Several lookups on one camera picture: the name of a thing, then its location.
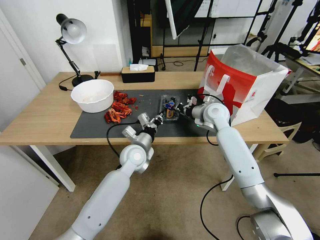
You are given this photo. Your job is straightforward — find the black lamp power cable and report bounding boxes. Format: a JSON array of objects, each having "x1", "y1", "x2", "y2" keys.
[{"x1": 59, "y1": 74, "x2": 77, "y2": 91}]

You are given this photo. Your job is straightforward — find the black tripod stand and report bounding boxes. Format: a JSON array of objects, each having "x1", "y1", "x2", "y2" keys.
[{"x1": 193, "y1": 0, "x2": 216, "y2": 72}]

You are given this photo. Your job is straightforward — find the black silver desk lamp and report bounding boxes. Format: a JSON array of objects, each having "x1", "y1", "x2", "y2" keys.
[{"x1": 55, "y1": 13, "x2": 94, "y2": 87}]

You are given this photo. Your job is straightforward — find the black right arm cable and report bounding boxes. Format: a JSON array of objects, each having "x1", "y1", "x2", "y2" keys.
[{"x1": 200, "y1": 174, "x2": 234, "y2": 240}]

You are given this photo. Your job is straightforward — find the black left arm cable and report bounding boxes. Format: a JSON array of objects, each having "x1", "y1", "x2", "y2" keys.
[{"x1": 106, "y1": 121, "x2": 140, "y2": 171}]

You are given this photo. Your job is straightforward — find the black floor stand bar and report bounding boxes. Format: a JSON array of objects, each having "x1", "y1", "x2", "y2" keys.
[{"x1": 273, "y1": 172, "x2": 320, "y2": 178}]

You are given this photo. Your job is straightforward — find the black shelf rack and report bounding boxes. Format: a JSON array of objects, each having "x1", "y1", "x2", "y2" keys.
[{"x1": 127, "y1": 0, "x2": 153, "y2": 65}]

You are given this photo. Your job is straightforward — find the black tissue box wooden lid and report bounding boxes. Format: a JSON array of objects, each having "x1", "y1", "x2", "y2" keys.
[{"x1": 121, "y1": 64, "x2": 156, "y2": 83}]

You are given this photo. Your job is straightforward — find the red white takeout bag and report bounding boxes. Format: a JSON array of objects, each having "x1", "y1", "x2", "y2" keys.
[{"x1": 197, "y1": 44, "x2": 292, "y2": 127}]

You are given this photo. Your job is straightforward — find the clear plastic takeout container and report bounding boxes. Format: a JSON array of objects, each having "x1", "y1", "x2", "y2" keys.
[{"x1": 159, "y1": 94, "x2": 181, "y2": 122}]

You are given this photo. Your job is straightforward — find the white door with hinge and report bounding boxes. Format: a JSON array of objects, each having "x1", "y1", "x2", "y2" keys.
[{"x1": 0, "y1": 9, "x2": 47, "y2": 130}]

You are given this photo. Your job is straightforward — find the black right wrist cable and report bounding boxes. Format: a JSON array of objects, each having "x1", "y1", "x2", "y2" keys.
[{"x1": 200, "y1": 93, "x2": 232, "y2": 146}]

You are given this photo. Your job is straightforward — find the dark grey desk mat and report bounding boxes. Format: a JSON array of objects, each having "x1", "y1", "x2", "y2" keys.
[{"x1": 70, "y1": 89, "x2": 218, "y2": 139}]

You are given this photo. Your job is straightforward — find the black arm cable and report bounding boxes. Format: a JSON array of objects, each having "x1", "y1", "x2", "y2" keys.
[
  {"x1": 106, "y1": 121, "x2": 140, "y2": 171},
  {"x1": 200, "y1": 174, "x2": 234, "y2": 240}
]

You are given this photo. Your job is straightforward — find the black camera tripod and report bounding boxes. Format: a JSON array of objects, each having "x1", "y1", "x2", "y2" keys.
[{"x1": 260, "y1": 0, "x2": 309, "y2": 63}]

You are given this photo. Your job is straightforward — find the white rolled reflector panel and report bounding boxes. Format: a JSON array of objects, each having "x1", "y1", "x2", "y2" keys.
[{"x1": 164, "y1": 0, "x2": 203, "y2": 40}]

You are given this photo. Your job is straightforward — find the wooden table white legs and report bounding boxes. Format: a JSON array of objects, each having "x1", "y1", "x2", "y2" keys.
[{"x1": 0, "y1": 71, "x2": 290, "y2": 192}]

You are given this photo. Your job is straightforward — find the white plastic bowl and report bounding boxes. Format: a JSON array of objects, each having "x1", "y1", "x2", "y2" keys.
[{"x1": 71, "y1": 79, "x2": 115, "y2": 113}]

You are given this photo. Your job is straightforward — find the white box device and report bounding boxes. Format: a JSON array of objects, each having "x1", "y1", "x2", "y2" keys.
[{"x1": 138, "y1": 58, "x2": 158, "y2": 72}]

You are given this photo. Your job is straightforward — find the white side desk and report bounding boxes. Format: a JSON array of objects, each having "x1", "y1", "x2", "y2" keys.
[{"x1": 281, "y1": 49, "x2": 320, "y2": 104}]

